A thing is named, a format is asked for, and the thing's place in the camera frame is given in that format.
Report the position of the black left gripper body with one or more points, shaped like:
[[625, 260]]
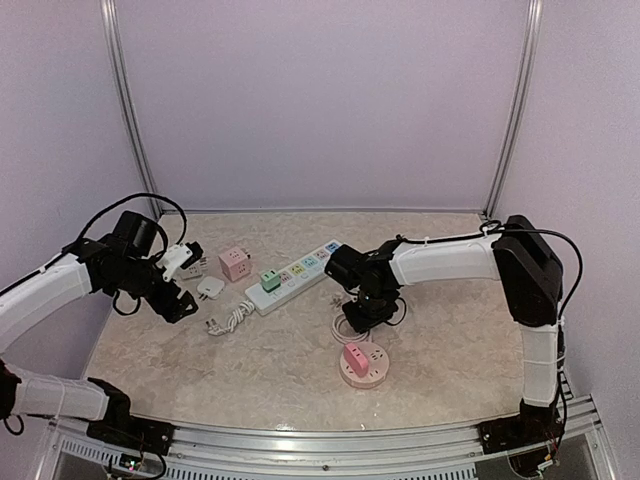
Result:
[[160, 303]]

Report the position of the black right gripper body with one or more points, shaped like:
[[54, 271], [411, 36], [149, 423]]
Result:
[[371, 310]]

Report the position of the white cube adapter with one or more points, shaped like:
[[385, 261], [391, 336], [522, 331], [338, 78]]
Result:
[[196, 270]]

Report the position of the pink round socket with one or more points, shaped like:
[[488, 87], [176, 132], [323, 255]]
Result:
[[379, 365]]

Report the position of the pink plug adapter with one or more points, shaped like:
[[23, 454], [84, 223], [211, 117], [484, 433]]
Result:
[[356, 359]]

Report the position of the pink cube socket adapter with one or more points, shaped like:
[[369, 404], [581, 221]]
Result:
[[235, 263]]

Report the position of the white multicolour power strip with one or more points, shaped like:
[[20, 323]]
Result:
[[296, 278]]

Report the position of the green cube plug adapter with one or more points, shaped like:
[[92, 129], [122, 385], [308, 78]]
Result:
[[270, 280]]

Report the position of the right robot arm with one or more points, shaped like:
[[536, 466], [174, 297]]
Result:
[[515, 255]]

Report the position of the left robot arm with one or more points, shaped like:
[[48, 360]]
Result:
[[136, 259]]

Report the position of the white small plug adapter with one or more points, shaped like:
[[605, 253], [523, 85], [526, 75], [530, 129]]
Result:
[[210, 288]]

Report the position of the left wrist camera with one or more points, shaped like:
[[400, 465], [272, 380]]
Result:
[[179, 257]]

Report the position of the white power strip cord plug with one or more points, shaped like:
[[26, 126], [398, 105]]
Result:
[[236, 318]]

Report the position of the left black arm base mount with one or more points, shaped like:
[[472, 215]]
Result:
[[120, 428]]

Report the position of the aluminium front frame rail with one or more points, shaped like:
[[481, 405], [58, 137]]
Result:
[[454, 451]]

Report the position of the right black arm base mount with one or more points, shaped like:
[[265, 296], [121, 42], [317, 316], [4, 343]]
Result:
[[531, 425]]

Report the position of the left aluminium corner post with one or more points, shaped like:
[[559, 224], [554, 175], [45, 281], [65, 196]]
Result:
[[108, 9]]

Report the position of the aluminium corner post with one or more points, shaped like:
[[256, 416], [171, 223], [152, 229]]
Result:
[[108, 9], [518, 105]]

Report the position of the right aluminium corner post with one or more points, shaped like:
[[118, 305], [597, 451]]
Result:
[[518, 105]]

